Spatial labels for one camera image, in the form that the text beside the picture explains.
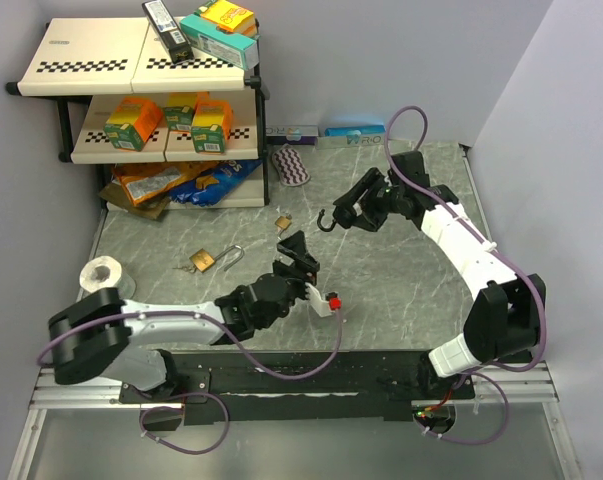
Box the black long box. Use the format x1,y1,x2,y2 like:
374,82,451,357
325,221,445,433
142,0,194,64

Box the blue snack bag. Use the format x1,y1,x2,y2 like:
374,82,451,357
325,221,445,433
168,159,262,207

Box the orange green box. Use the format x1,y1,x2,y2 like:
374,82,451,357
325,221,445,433
103,96,163,152
191,100,234,154
163,92,209,132

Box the small brass padlock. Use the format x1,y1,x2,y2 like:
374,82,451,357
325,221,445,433
275,215,292,236

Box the orange green box right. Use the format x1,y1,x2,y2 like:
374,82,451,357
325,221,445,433
191,100,234,154

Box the orange green box left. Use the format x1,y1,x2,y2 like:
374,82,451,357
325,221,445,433
103,96,163,152

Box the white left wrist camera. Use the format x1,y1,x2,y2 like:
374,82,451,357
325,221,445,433
305,283,342,318

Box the cream black shelf rack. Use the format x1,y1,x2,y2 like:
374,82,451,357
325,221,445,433
5,17,272,209

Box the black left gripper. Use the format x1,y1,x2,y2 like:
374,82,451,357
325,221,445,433
272,229,320,309

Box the aluminium frame rail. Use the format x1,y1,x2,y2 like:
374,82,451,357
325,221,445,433
30,363,559,409

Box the purple white toothpaste box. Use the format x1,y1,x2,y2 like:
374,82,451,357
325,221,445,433
265,125,319,146

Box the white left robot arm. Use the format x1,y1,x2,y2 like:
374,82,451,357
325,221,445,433
45,231,320,402

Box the orange yellow top box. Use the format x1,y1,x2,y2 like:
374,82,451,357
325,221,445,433
194,0,258,38

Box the brown flat packet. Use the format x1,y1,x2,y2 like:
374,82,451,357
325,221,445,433
99,182,170,220

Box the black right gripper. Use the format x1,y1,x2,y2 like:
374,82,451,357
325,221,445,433
333,168,404,233

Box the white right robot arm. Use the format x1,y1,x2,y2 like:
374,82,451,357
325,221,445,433
332,151,545,399

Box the purple striped sponge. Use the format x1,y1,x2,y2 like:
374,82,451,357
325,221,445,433
271,146,310,187

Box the blue white toothpaste box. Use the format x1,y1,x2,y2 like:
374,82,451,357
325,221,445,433
316,125,386,149

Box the orange green box middle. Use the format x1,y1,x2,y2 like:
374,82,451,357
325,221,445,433
163,92,209,132

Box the orange snack bag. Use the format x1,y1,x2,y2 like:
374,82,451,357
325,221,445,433
112,161,218,205

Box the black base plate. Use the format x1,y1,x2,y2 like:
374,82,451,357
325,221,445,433
118,349,482,426

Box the large brass padlock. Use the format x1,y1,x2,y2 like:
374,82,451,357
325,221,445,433
174,245,245,274

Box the teal white box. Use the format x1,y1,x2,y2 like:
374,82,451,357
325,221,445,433
179,14,260,71

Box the white tape roll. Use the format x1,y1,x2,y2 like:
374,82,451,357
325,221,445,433
79,256,136,298

